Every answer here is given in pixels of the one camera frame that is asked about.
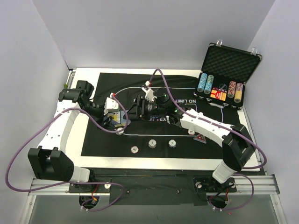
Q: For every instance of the light blue chip row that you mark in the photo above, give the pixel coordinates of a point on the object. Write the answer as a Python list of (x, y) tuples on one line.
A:
[(202, 82)]

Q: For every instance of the red triangle dealer marker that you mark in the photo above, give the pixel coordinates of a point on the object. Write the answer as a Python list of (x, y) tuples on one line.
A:
[(201, 138)]

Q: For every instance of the blue chip stack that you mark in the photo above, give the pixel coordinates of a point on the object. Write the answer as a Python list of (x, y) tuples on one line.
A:
[(172, 143)]

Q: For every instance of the grey chips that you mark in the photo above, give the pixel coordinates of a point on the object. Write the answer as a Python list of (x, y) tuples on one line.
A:
[(120, 131)]

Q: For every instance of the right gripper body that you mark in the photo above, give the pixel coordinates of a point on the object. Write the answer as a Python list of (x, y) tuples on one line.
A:
[(142, 108)]

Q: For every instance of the grey chip stack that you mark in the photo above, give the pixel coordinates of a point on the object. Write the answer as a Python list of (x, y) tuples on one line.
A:
[(152, 143)]

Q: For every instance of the black poker table mat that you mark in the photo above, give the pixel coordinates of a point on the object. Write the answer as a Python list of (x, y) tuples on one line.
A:
[(139, 132)]

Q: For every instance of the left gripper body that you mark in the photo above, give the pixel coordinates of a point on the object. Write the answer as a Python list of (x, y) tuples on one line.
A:
[(110, 120)]

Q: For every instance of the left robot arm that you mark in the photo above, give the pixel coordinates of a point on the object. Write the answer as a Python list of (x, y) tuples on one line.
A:
[(48, 160)]

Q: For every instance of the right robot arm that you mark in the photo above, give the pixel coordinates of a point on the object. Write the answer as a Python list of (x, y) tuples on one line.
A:
[(237, 146)]

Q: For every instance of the red card deck in case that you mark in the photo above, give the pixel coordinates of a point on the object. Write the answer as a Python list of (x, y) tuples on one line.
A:
[(218, 93)]

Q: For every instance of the black aluminium chip case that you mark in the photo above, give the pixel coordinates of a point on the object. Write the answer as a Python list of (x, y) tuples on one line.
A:
[(227, 64)]

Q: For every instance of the yellow chip row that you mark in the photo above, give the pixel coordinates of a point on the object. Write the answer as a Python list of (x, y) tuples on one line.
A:
[(238, 93)]

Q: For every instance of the red chip row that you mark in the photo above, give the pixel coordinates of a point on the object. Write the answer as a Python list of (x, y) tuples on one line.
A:
[(231, 89)]

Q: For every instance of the red white chip front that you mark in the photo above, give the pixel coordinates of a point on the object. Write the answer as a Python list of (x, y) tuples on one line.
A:
[(134, 149)]

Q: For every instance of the green chip row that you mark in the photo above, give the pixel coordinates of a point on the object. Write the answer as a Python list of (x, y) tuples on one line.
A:
[(209, 84)]

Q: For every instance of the red white chip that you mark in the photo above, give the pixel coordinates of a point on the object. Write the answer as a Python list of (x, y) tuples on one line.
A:
[(134, 149), (191, 132)]

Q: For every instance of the aluminium rail frame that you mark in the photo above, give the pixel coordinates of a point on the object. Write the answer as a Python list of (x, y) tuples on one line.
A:
[(265, 209)]

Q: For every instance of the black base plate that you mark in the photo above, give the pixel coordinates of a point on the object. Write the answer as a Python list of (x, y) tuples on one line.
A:
[(155, 187)]

